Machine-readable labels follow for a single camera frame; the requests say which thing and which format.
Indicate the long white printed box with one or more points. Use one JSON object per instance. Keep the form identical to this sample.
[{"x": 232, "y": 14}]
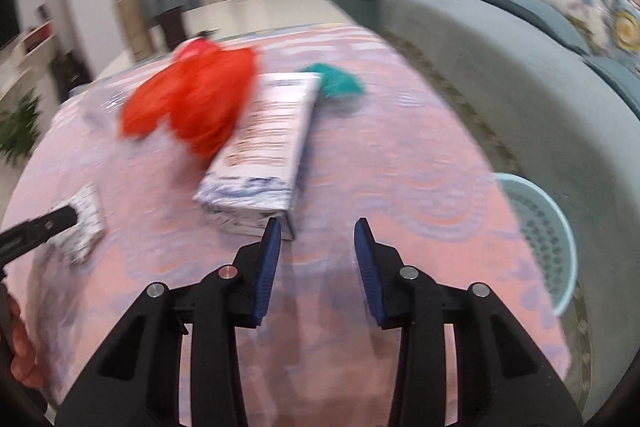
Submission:
[{"x": 265, "y": 142}]

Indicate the red plastic bag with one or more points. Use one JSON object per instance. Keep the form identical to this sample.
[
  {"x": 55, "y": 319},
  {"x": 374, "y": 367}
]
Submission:
[{"x": 190, "y": 97}]

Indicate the beige thermos bottle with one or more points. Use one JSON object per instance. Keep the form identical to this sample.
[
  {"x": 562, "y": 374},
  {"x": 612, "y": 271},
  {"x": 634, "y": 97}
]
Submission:
[{"x": 134, "y": 24}]

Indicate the pink patterned blanket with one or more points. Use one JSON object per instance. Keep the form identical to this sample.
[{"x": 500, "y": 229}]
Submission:
[{"x": 375, "y": 157}]

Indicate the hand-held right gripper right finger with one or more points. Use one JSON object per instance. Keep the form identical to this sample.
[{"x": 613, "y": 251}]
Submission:
[{"x": 367, "y": 272}]

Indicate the blue-grey sofa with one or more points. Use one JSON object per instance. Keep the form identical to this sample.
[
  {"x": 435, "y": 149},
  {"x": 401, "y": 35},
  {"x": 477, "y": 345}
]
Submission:
[{"x": 500, "y": 82}]

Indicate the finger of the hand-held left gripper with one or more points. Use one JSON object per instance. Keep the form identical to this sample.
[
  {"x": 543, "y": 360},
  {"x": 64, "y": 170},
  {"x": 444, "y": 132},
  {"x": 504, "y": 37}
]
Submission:
[{"x": 40, "y": 227}]

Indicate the teal wrapper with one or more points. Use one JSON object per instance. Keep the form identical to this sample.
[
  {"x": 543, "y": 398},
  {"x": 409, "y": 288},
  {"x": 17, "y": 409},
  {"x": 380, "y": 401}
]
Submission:
[{"x": 340, "y": 82}]

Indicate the green potted plant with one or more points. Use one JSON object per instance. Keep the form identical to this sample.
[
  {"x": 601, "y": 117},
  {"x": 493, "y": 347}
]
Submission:
[{"x": 20, "y": 127}]

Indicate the dark brown cup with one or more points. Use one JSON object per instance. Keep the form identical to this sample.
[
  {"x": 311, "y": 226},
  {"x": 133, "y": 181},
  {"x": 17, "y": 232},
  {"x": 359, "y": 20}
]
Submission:
[{"x": 169, "y": 29}]

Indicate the small white printed packet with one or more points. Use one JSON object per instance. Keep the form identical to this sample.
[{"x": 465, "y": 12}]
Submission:
[{"x": 87, "y": 217}]

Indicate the white coffee table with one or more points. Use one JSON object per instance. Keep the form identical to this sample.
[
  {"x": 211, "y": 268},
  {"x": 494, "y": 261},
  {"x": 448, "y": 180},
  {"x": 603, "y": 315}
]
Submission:
[{"x": 280, "y": 12}]

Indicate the person's left hand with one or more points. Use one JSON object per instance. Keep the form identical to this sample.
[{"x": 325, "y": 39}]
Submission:
[{"x": 25, "y": 347}]

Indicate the light blue plastic basket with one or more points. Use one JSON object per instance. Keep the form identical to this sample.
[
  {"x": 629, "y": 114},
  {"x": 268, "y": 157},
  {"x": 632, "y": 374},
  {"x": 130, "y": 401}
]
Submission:
[{"x": 545, "y": 232}]

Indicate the white shelf unit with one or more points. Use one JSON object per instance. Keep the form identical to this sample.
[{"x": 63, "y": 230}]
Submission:
[{"x": 30, "y": 47}]

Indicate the blue pillow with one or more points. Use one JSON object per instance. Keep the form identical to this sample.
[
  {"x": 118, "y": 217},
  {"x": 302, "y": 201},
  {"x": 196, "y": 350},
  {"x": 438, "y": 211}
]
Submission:
[
  {"x": 617, "y": 82},
  {"x": 530, "y": 9}
]

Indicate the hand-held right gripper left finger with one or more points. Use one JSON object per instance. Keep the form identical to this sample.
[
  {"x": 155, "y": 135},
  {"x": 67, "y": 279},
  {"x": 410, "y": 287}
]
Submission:
[{"x": 267, "y": 272}]

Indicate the black keys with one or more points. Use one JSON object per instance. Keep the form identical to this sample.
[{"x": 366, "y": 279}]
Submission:
[{"x": 206, "y": 34}]

